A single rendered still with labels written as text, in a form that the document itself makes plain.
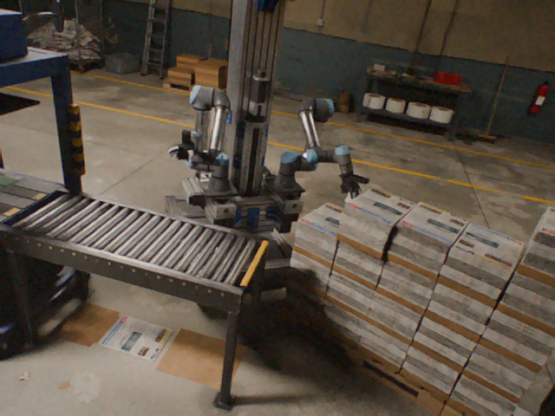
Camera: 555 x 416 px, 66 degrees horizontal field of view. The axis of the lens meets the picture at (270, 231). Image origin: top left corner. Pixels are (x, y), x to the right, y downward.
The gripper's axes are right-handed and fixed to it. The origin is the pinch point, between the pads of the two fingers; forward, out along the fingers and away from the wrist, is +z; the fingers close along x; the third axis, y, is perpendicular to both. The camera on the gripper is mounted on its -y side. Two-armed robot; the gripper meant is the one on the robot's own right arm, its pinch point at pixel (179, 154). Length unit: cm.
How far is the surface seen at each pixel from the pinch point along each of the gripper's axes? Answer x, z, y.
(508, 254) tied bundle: -171, 21, -5
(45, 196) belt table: 76, -13, 55
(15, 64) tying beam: 88, -8, -19
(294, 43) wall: -50, -695, 13
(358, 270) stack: -112, -1, 40
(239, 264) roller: -44, 27, 38
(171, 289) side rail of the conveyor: -15, 44, 50
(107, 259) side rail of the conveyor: 19, 38, 47
